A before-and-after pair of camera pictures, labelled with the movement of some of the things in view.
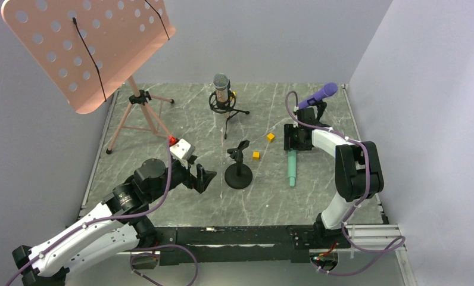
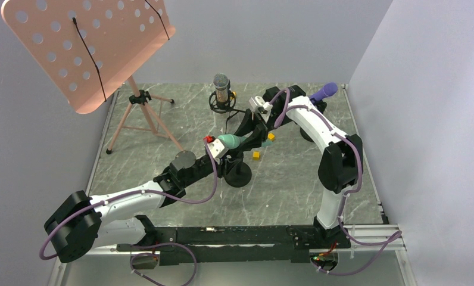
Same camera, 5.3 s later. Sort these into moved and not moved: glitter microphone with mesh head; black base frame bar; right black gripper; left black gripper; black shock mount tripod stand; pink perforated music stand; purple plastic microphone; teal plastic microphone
Moved: right black gripper; left black gripper; teal plastic microphone
Not moved: black shock mount tripod stand; purple plastic microphone; black base frame bar; glitter microphone with mesh head; pink perforated music stand
